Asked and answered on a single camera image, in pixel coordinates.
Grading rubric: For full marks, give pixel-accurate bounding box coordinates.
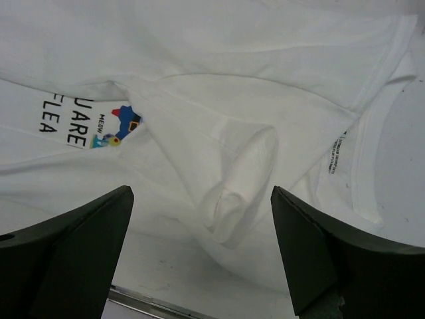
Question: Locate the white printed t-shirt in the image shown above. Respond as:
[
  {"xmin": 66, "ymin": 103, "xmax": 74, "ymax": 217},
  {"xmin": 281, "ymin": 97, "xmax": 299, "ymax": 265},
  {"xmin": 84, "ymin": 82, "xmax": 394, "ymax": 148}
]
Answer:
[{"xmin": 1, "ymin": 1, "xmax": 418, "ymax": 292}]

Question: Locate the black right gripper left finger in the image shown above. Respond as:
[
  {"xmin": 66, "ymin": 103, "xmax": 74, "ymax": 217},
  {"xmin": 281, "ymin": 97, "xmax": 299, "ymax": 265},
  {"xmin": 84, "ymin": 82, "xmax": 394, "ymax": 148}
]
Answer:
[{"xmin": 1, "ymin": 185, "xmax": 134, "ymax": 318}]

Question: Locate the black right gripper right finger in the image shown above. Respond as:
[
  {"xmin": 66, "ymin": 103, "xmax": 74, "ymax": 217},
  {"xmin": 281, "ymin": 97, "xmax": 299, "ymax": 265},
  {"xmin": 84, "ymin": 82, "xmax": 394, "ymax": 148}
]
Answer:
[{"xmin": 271, "ymin": 187, "xmax": 424, "ymax": 318}]

